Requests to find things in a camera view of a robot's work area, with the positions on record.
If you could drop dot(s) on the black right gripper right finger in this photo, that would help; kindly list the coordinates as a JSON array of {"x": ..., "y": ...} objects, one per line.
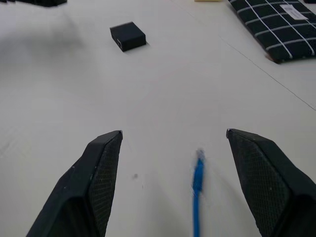
[{"x": 266, "y": 182}]

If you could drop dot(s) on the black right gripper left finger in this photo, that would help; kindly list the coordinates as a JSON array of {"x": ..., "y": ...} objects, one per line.
[{"x": 81, "y": 187}]

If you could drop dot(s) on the small black box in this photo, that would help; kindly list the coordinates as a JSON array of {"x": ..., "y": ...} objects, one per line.
[{"x": 128, "y": 35}]

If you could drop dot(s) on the black white-checked cushion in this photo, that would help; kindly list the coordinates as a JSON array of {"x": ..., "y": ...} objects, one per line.
[{"x": 276, "y": 27}]

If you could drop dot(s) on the dark object at corner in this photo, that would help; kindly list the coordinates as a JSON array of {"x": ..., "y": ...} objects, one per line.
[{"x": 310, "y": 1}]

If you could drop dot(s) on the black objects at table edge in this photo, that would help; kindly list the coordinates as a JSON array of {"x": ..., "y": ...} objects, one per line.
[{"x": 37, "y": 2}]

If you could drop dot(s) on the pale yellow flat object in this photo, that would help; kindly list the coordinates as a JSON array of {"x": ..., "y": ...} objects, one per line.
[{"x": 208, "y": 0}]

